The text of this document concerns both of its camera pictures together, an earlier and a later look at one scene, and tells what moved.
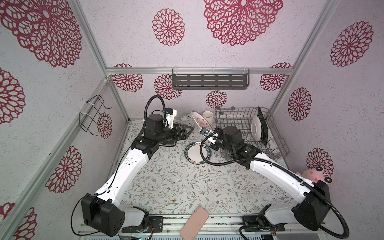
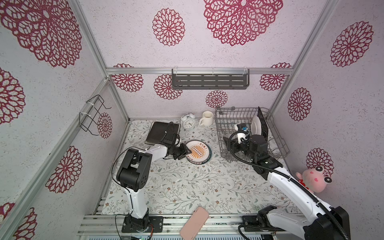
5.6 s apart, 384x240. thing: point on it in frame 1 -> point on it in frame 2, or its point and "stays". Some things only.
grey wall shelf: x=210 y=78 stays
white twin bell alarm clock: x=187 y=119 stays
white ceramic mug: x=209 y=116 stays
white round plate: x=201 y=121 -> x=201 y=150
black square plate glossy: x=265 y=126 stays
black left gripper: x=183 y=135 -> x=184 y=151
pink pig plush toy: x=315 y=174 stays
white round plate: x=192 y=152 stays
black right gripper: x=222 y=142 -> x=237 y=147
